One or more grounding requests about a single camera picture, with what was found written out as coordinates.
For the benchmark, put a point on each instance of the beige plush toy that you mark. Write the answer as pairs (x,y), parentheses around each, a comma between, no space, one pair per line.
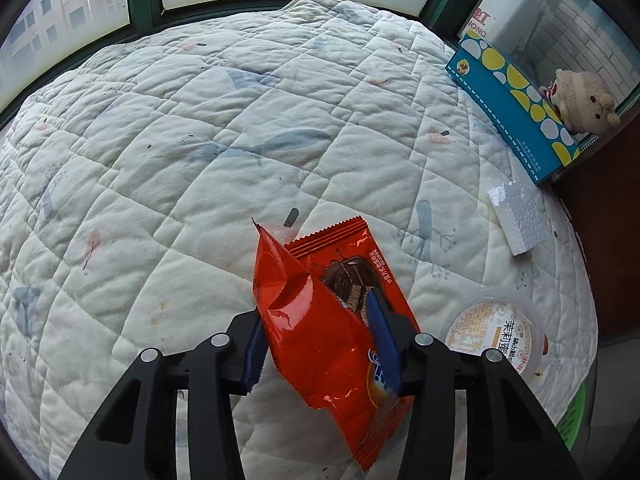
(582,97)

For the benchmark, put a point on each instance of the beige apartment building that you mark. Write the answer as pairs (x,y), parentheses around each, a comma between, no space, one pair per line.
(60,5)

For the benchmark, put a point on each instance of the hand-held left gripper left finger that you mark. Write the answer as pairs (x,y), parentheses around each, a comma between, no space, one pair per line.
(255,355)

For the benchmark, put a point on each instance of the white quilted mat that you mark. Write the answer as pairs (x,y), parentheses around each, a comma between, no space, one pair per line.
(200,160)

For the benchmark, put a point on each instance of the white foam block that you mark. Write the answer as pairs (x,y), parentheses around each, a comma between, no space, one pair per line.
(517,215)

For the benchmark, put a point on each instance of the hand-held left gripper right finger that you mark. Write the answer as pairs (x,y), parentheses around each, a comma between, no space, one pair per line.
(382,340)

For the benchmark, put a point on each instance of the orange snack bag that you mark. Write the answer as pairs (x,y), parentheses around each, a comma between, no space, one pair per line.
(320,340)

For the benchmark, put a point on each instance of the green plastic basket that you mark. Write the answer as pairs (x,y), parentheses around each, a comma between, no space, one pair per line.
(577,415)

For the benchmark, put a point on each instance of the clear cup with yellow lid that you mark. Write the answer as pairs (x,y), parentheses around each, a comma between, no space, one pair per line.
(492,332)

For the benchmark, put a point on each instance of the blue spotted tissue box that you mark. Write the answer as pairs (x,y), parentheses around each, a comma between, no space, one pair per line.
(505,105)

